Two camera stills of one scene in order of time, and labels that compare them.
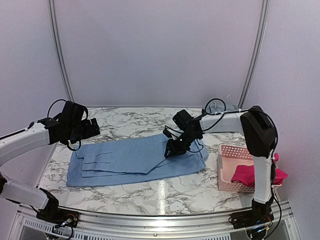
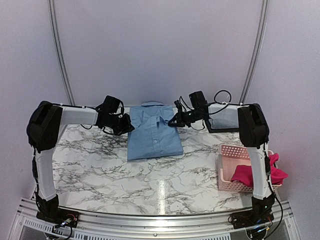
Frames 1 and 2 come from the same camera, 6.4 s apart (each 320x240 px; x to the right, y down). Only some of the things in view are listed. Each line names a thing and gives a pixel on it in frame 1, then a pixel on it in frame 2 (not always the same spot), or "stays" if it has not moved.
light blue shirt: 130,160 to 152,137
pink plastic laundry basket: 230,157 stays
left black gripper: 89,132 to 127,126
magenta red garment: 244,174 stays
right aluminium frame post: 255,48 stays
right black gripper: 175,150 to 180,118
